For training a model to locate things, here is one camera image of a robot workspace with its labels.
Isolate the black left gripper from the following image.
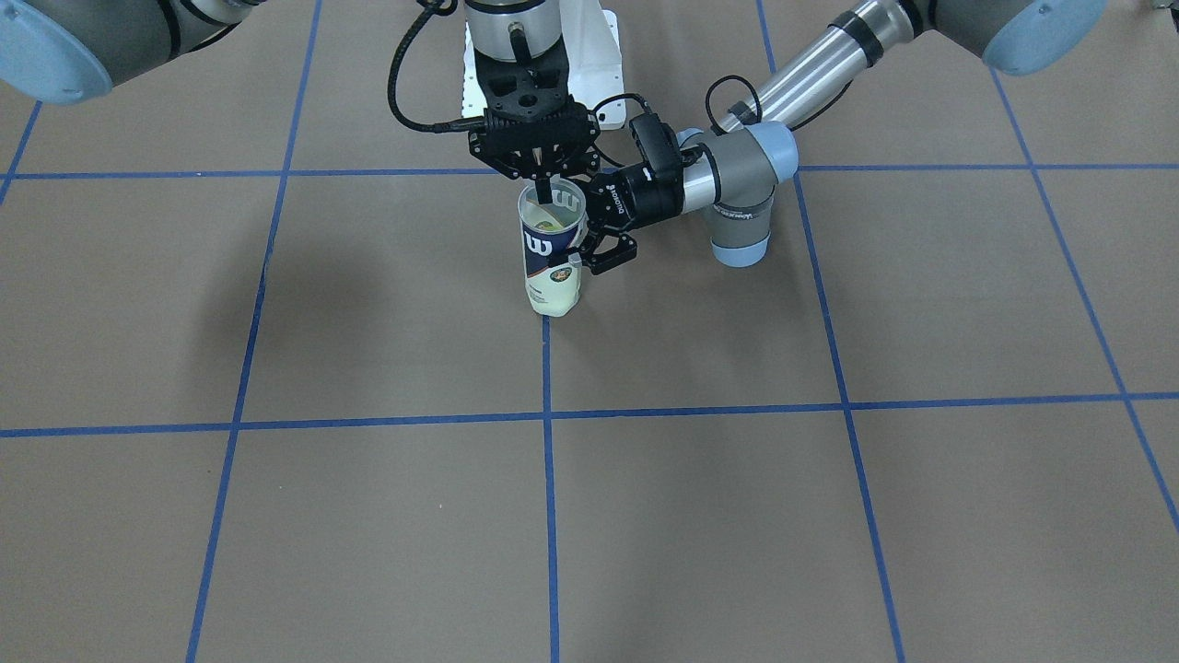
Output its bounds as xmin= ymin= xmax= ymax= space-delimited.
xmin=577 ymin=157 xmax=685 ymax=275

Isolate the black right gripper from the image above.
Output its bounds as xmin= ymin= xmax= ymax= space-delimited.
xmin=468 ymin=60 xmax=605 ymax=205

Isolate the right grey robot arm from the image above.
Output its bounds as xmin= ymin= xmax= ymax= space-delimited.
xmin=4 ymin=1 xmax=601 ymax=186

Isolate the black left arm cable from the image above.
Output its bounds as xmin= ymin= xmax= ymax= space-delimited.
xmin=590 ymin=76 xmax=765 ymax=168

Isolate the clear tennis ball can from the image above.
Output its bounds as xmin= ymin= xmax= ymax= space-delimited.
xmin=518 ymin=177 xmax=587 ymax=319

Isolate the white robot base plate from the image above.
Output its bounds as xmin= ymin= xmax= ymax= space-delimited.
xmin=459 ymin=0 xmax=627 ymax=130

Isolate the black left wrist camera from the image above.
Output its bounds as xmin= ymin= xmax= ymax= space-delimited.
xmin=630 ymin=112 xmax=683 ymax=183

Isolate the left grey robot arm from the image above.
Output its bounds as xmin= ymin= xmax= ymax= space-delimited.
xmin=547 ymin=1 xmax=1106 ymax=275

